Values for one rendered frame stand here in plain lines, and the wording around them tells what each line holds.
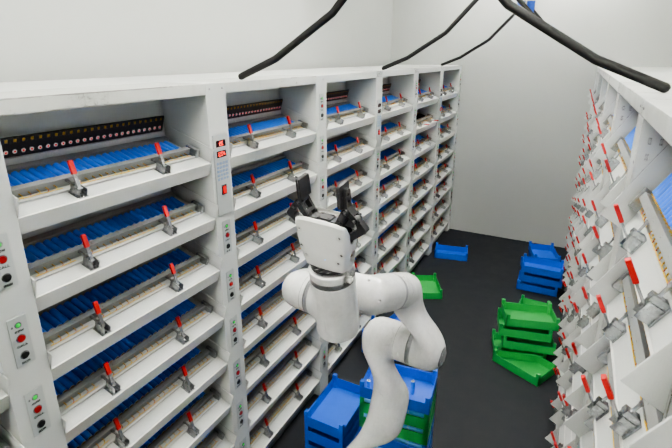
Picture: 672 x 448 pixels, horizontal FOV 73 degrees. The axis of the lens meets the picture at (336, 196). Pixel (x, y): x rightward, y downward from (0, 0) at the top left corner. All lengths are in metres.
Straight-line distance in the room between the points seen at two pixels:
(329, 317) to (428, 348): 0.42
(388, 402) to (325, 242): 0.64
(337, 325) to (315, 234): 0.19
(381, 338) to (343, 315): 0.43
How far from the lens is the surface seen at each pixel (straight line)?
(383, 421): 1.33
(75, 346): 1.41
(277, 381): 2.37
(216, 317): 1.77
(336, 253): 0.77
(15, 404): 1.35
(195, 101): 1.56
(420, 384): 2.23
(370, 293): 0.98
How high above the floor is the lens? 1.81
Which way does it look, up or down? 17 degrees down
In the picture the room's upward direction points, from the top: straight up
